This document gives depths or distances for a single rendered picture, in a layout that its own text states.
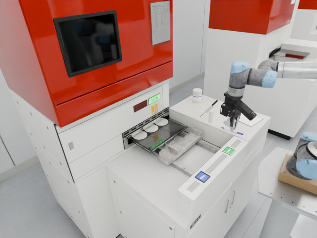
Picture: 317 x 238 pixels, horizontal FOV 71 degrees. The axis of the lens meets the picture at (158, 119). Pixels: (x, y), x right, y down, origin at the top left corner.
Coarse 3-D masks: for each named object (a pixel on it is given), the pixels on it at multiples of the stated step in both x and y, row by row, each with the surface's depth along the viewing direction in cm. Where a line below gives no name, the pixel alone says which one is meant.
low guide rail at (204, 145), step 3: (180, 135) 161; (183, 135) 159; (198, 141) 151; (201, 141) 151; (198, 144) 152; (201, 144) 150; (204, 144) 148; (207, 144) 148; (204, 147) 149; (207, 147) 147; (210, 147) 145; (213, 147) 145; (210, 150) 146; (213, 150) 144; (216, 150) 143
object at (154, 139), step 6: (168, 120) 165; (162, 126) 159; (168, 126) 159; (174, 126) 159; (180, 126) 159; (150, 132) 154; (156, 132) 154; (162, 132) 153; (168, 132) 153; (174, 132) 152; (132, 138) 148; (144, 138) 148; (150, 138) 148; (156, 138) 148; (162, 138) 147; (144, 144) 142; (150, 144) 142; (156, 144) 142; (150, 150) 138
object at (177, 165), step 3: (153, 153) 145; (156, 153) 143; (156, 156) 144; (174, 162) 135; (171, 165) 136; (174, 165) 134; (177, 165) 132; (180, 165) 132; (177, 168) 133; (180, 168) 131; (183, 168) 130; (186, 168) 130; (183, 171) 131; (186, 171) 128; (189, 171) 128; (186, 174) 129; (189, 174) 128; (192, 174) 126
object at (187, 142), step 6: (186, 138) 149; (192, 138) 149; (198, 138) 150; (180, 144) 144; (186, 144) 144; (192, 144) 147; (168, 150) 140; (186, 150) 143; (174, 156) 135; (168, 162) 132
